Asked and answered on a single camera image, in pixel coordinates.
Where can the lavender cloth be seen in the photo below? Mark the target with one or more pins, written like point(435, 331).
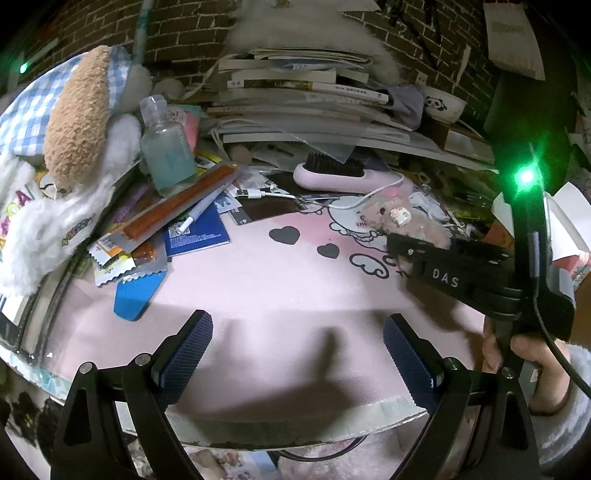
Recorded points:
point(408, 106)

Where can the white plush dog checkered hat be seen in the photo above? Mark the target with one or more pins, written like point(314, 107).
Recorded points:
point(78, 129)

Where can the person's right forearm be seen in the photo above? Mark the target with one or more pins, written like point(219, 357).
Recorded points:
point(568, 434)

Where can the grey white pen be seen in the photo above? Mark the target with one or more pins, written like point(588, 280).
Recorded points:
point(203, 207)

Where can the white fluffy plush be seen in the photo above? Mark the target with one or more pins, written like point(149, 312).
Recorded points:
point(286, 27)

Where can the pink hair brush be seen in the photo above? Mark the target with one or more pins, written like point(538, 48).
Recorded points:
point(351, 180)

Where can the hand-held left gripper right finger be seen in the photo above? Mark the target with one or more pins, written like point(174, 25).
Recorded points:
point(411, 360)

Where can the pink fuzzy plush toy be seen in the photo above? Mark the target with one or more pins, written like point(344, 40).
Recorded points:
point(415, 221)

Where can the person's right hand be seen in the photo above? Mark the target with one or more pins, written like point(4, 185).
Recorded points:
point(540, 383)

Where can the white paper bag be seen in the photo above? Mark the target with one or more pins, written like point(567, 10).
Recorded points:
point(512, 41)

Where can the dark blue booklet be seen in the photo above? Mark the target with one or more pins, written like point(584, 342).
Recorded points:
point(203, 237)

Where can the pink printed mat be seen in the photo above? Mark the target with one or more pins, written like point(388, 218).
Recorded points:
point(277, 277)

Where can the pink packet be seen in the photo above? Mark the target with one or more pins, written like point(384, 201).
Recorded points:
point(191, 124)

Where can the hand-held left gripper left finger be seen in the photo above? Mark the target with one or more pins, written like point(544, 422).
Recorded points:
point(184, 355)

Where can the white panda bowl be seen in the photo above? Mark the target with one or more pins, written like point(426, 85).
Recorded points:
point(445, 108)

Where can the blue card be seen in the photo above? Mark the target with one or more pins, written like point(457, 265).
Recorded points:
point(138, 295)

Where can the teal pipe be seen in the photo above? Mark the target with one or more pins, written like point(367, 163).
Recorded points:
point(144, 27)

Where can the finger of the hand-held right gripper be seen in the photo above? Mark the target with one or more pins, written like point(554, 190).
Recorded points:
point(445, 277)

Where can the stack of books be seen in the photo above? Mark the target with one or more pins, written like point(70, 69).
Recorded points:
point(300, 85)

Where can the clear bottle teal liquid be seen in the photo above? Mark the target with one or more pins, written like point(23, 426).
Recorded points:
point(168, 152)

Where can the orange snack stick packet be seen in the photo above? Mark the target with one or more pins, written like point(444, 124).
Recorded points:
point(184, 198)
point(143, 254)

